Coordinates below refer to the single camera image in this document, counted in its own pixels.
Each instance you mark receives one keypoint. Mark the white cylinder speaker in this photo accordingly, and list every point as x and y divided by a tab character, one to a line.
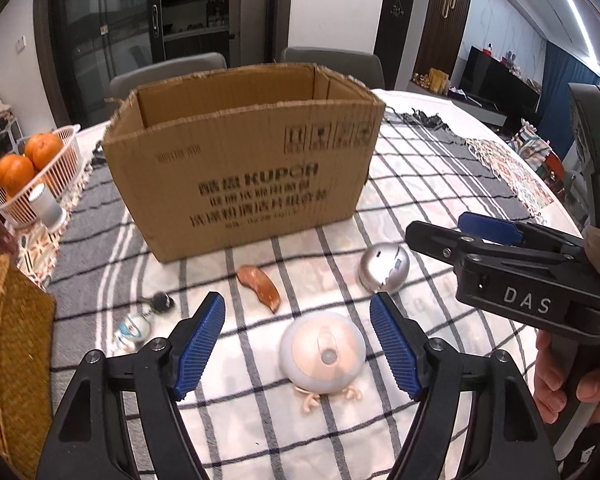
48	210

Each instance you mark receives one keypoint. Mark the person's right hand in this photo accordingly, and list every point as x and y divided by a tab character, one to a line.
549	377

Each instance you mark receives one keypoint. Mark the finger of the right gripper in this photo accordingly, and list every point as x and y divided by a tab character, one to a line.
466	252
516	233

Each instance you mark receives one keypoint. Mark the grey plaid tablecloth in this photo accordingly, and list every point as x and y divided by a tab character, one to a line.
245	418

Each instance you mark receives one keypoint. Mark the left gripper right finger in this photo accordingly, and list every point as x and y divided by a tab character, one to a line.
505	438

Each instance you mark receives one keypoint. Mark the orange fruit middle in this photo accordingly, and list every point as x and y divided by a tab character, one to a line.
42	148

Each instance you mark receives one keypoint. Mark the brown wooden comb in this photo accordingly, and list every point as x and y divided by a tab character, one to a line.
256	280

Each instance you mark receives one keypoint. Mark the woven tissue box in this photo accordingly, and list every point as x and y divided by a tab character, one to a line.
26	333

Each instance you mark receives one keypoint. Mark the medic figurine keychain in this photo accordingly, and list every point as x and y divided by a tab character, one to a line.
132	332

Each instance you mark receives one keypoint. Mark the white fruit basket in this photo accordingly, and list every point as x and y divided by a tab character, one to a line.
57	176

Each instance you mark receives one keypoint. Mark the black key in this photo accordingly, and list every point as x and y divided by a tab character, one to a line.
159	303

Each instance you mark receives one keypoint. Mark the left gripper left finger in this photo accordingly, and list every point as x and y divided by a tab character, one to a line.
89	438

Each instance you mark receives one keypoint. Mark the grey chair left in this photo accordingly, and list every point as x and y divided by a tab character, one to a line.
121	86

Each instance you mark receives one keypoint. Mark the brown cardboard box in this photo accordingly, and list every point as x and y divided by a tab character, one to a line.
224	158

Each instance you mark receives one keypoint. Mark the grey chair right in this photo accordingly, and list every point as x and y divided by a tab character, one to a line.
364	67

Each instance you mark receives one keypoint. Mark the grey chair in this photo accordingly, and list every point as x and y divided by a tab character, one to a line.
364	67
121	86

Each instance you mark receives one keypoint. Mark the glass sliding door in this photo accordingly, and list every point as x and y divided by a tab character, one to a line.
94	41

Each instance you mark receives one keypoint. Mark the orange fruit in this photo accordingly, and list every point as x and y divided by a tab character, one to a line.
16	171
42	148

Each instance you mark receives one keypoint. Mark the round pink night light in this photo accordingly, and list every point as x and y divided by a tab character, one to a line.
322	354

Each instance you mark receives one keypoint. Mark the black television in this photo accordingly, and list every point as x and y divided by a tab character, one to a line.
489	80

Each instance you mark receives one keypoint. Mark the white shoe rack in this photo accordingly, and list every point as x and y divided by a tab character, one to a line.
0	129

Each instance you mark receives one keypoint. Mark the orange fruit front left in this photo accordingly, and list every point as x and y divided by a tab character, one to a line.
16	171

